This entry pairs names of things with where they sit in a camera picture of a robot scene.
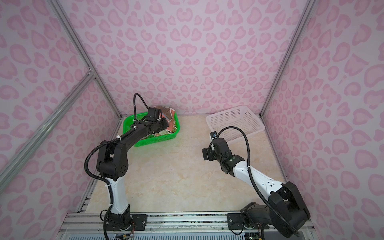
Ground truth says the red brown bear towel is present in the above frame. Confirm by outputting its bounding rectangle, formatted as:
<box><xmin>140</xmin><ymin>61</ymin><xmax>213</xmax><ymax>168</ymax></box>
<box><xmin>153</xmin><ymin>106</ymin><xmax>177</xmax><ymax>132</ymax></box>

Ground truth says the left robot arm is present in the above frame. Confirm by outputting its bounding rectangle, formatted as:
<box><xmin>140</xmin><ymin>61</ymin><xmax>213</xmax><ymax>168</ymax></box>
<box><xmin>97</xmin><ymin>116</ymin><xmax>169</xmax><ymax>229</ymax></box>

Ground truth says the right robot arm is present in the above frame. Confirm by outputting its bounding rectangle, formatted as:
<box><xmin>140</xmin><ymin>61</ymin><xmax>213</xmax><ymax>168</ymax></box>
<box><xmin>202</xmin><ymin>138</ymin><xmax>311</xmax><ymax>238</ymax></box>

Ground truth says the orange blue lettered towel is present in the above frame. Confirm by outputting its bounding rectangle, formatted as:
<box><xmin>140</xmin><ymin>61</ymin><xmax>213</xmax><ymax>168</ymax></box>
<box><xmin>153</xmin><ymin>128</ymin><xmax>174</xmax><ymax>137</ymax></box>

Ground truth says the green plastic basket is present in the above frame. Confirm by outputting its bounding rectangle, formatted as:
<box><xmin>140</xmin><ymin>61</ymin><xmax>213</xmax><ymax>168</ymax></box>
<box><xmin>122</xmin><ymin>113</ymin><xmax>181</xmax><ymax>147</ymax></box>

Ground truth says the white plastic basket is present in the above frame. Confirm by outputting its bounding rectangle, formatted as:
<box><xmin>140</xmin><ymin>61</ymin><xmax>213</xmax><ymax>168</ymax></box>
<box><xmin>206</xmin><ymin>106</ymin><xmax>265</xmax><ymax>137</ymax></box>

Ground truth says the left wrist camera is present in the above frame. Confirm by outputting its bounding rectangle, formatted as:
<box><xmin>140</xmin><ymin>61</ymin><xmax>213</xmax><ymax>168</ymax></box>
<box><xmin>146</xmin><ymin>108</ymin><xmax>161</xmax><ymax>122</ymax></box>

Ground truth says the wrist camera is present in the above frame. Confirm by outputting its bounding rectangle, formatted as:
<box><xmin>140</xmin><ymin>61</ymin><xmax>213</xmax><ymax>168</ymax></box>
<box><xmin>146</xmin><ymin>108</ymin><xmax>161</xmax><ymax>122</ymax></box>
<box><xmin>210</xmin><ymin>131</ymin><xmax>218</xmax><ymax>140</ymax></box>

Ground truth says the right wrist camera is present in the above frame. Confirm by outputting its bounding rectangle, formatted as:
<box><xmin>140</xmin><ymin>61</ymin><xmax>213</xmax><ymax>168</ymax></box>
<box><xmin>210</xmin><ymin>131</ymin><xmax>218</xmax><ymax>140</ymax></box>

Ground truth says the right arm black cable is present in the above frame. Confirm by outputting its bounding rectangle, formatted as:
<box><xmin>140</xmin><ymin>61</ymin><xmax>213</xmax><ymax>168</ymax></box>
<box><xmin>215</xmin><ymin>125</ymin><xmax>301</xmax><ymax>238</ymax></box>

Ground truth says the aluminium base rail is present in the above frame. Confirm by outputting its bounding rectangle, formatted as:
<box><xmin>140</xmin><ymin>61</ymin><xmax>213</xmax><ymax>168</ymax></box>
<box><xmin>56</xmin><ymin>211</ymin><xmax>319</xmax><ymax>240</ymax></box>

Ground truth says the aluminium frame post left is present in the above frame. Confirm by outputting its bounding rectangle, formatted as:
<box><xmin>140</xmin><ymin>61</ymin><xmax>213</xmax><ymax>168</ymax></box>
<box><xmin>46</xmin><ymin>0</ymin><xmax>123</xmax><ymax>119</ymax></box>

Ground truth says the aluminium frame post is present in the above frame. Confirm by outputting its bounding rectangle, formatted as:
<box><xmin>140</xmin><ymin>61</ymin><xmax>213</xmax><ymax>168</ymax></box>
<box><xmin>259</xmin><ymin>0</ymin><xmax>318</xmax><ymax>120</ymax></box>
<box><xmin>46</xmin><ymin>0</ymin><xmax>123</xmax><ymax>119</ymax></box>

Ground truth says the aluminium diagonal frame bar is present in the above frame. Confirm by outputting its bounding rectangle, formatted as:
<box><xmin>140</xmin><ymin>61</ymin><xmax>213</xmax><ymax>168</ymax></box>
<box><xmin>1</xmin><ymin>71</ymin><xmax>95</xmax><ymax>193</ymax></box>

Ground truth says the aluminium frame post right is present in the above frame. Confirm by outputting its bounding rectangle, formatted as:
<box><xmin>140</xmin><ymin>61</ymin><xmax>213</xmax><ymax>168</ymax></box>
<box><xmin>259</xmin><ymin>0</ymin><xmax>318</xmax><ymax>120</ymax></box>

